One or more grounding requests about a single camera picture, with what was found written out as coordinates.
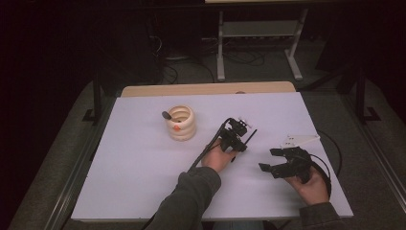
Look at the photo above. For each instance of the person's right hand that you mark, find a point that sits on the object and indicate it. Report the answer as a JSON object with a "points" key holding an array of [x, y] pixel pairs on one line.
{"points": [[312, 191]]}

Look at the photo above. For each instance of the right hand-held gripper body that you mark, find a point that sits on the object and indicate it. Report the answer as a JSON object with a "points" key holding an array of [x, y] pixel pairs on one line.
{"points": [[298, 166]]}

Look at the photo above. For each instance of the aluminium frame rail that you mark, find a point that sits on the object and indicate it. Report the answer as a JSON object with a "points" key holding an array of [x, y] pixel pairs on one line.
{"points": [[379, 156], [68, 188]]}

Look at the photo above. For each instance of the black metal stand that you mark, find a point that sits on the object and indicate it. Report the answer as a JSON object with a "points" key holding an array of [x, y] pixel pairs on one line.
{"points": [[96, 102], [361, 102]]}

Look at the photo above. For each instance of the person's left hand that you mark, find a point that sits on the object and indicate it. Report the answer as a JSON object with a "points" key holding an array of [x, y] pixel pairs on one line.
{"points": [[218, 159]]}

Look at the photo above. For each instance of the white metal desk frame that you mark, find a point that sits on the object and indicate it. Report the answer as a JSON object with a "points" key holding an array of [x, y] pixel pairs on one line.
{"points": [[260, 28]]}

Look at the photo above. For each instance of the cream ribbed brush holder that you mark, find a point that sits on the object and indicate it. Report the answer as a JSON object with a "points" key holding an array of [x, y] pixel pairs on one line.
{"points": [[182, 126]]}

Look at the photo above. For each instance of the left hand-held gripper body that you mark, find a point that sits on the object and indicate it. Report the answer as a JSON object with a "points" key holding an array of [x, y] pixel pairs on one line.
{"points": [[234, 132]]}

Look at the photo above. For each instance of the black makeup brush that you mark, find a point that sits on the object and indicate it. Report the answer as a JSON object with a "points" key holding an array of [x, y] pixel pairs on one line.
{"points": [[166, 115]]}

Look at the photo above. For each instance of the white table mat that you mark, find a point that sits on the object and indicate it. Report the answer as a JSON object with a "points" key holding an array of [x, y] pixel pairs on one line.
{"points": [[127, 179]]}

